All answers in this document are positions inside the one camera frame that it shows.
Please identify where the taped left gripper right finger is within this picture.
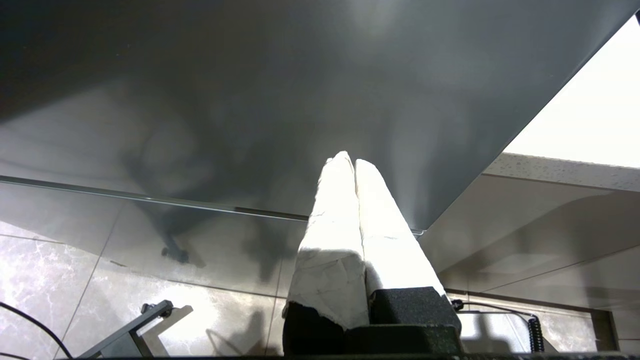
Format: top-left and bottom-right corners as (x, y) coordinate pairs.
(354, 159), (462, 328)

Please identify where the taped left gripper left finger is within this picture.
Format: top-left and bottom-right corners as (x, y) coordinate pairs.
(282, 151), (371, 357)

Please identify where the grey metal robot base leg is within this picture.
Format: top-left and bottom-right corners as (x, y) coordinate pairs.
(80, 300), (175, 359)

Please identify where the tall grey cabinet panel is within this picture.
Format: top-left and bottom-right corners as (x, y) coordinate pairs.
(0, 0), (640, 233)

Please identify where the coiled black cable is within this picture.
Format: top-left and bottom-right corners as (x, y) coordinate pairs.
(450, 299), (545, 353)

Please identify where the black floor cable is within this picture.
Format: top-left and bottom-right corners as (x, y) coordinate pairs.
(0, 301), (75, 360)

